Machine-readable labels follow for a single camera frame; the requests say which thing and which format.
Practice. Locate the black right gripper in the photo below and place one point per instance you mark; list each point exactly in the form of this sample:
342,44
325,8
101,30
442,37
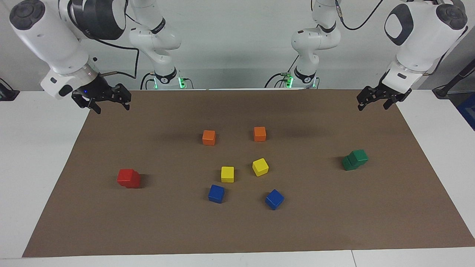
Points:
96,91

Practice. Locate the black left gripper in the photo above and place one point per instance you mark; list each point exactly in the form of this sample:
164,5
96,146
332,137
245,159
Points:
387,91

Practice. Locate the green wooden block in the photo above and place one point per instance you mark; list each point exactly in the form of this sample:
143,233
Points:
359,157
347,164

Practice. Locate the red wooden block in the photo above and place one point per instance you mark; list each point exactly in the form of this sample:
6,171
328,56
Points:
124,177
135,181

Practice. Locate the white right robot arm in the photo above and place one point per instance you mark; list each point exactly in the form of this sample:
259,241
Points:
55,40

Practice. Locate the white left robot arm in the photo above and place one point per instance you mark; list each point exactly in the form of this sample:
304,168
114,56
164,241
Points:
419,33

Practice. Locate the black stand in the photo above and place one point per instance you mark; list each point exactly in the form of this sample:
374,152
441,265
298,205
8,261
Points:
443,91

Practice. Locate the blue crate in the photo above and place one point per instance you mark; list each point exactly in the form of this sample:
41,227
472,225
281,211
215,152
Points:
468,111

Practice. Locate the black clamp base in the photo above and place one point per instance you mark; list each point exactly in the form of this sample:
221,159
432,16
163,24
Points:
7,92

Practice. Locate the orange wooden block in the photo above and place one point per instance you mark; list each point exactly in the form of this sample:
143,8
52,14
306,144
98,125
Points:
259,134
209,137

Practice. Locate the brown table mat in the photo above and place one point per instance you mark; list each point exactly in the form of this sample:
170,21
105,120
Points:
334,222

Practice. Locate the yellow wooden block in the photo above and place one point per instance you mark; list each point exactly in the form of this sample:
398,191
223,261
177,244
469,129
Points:
227,174
260,167

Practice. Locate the blue wooden block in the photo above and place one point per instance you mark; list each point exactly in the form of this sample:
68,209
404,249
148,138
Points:
216,193
274,199

